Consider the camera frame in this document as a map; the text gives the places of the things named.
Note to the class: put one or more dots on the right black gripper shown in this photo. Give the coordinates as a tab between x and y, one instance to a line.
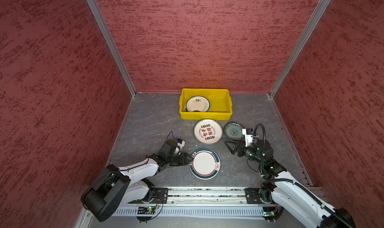
235	144

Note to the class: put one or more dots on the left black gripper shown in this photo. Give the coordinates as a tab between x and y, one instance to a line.
184	159

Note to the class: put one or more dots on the small teal patterned plate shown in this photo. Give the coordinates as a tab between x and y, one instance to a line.
234	131

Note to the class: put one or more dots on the large white plate green rim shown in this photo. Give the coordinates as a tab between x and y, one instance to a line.
206	164

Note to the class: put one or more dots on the white plate red characters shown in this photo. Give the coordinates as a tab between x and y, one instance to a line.
208	131

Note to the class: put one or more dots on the cream plate dark brush mark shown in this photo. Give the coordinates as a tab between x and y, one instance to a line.
197	104

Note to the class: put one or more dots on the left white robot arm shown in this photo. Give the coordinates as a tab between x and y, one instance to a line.
119	186

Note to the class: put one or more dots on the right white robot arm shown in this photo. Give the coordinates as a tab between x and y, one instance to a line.
282	189

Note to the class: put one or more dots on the yellow plastic bin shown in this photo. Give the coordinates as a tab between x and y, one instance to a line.
219	99

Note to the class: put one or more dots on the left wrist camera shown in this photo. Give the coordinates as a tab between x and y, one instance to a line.
180	145

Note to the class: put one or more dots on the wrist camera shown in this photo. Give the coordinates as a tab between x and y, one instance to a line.
250	137
180	145

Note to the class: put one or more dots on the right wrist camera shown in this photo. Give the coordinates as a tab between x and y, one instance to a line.
250	137

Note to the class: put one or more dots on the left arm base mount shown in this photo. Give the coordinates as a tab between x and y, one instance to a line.
159	195

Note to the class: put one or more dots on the aluminium mounting rail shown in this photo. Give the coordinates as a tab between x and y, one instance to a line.
199	202

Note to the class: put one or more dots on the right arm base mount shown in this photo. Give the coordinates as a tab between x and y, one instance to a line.
257	196

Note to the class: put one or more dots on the right aluminium corner post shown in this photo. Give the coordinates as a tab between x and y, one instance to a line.
305	35

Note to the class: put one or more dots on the aluminium corner post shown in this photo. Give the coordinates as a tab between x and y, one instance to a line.
305	35
111	45

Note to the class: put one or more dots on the left aluminium corner post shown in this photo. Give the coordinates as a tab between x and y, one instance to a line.
111	45

